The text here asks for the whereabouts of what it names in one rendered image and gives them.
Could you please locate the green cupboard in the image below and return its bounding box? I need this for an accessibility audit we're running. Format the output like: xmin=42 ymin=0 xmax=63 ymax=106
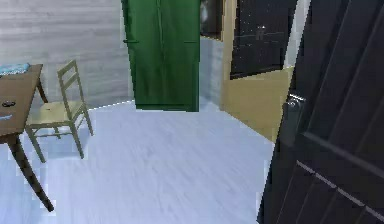
xmin=120 ymin=0 xmax=202 ymax=113

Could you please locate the dark window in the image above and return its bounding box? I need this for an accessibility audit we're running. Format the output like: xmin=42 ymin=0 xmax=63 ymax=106
xmin=229 ymin=0 xmax=298 ymax=80

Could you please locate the pale green wooden chair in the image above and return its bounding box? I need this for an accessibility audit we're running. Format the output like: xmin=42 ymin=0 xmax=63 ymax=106
xmin=25 ymin=59 xmax=95 ymax=164

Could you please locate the black room door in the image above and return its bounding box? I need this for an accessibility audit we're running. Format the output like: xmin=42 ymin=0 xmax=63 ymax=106
xmin=256 ymin=0 xmax=384 ymax=224

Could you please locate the brown wooden table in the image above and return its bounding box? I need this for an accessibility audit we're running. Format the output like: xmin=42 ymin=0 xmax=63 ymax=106
xmin=0 ymin=63 xmax=55 ymax=213

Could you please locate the light blue cloth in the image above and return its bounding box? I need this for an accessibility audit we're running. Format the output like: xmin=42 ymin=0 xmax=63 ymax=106
xmin=0 ymin=62 xmax=31 ymax=76

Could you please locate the silver door handle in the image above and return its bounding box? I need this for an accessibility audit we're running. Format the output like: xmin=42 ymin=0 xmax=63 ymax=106
xmin=287 ymin=93 xmax=307 ymax=108

